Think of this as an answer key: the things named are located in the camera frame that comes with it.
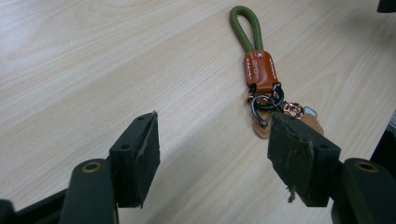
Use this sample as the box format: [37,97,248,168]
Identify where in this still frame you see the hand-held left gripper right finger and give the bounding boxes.
[266,111,396,224]

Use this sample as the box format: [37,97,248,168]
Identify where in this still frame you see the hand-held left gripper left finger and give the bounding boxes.
[59,110,162,224]

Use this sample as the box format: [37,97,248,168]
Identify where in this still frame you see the green rope keychain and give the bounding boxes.
[229,5,325,140]

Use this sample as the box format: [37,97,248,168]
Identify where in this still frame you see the dark object at table edge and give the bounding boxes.
[376,0,396,14]

